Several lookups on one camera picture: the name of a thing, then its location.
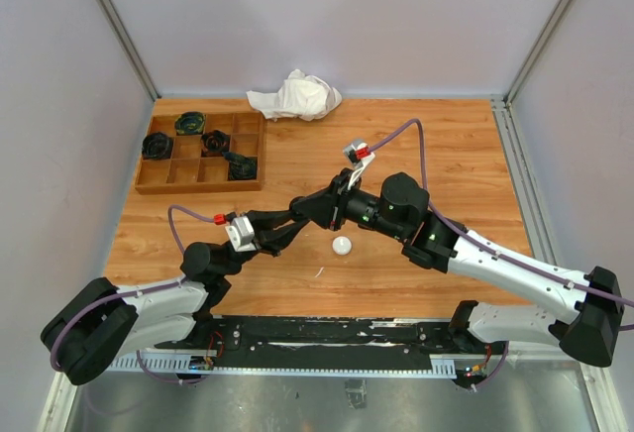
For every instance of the dark coiled band top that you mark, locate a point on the dark coiled band top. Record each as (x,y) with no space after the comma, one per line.
(190,123)

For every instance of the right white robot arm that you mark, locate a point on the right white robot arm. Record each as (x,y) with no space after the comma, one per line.
(579,312)

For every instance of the dark coiled band lower right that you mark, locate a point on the dark coiled band lower right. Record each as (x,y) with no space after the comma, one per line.
(241,167)

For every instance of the dark coiled band middle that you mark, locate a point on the dark coiled band middle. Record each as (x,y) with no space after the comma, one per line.
(215,144)

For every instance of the crumpled white cloth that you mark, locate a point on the crumpled white cloth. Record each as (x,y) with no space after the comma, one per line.
(300,96)

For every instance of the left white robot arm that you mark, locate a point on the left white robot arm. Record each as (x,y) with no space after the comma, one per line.
(105,321)

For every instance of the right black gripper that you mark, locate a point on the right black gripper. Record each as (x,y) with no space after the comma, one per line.
(322,206)

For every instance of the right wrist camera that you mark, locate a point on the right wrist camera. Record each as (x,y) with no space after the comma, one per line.
(360,156)

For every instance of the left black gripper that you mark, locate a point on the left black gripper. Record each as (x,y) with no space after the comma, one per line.
(272,240)

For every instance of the dark coiled band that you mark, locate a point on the dark coiled band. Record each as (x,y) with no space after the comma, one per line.
(241,167)
(190,123)
(157,147)
(215,144)

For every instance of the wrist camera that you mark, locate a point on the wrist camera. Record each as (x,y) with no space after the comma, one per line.
(241,235)
(360,156)

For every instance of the wooden compartment tray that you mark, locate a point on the wooden compartment tray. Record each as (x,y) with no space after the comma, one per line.
(186,171)

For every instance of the dark coiled band left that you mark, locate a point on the dark coiled band left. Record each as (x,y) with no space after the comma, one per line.
(157,147)

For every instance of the white round case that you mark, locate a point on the white round case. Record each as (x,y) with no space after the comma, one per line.
(342,245)

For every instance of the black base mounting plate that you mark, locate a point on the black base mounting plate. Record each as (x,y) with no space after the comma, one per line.
(328,343)

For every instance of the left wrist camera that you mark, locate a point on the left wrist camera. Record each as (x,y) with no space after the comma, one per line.
(241,235)

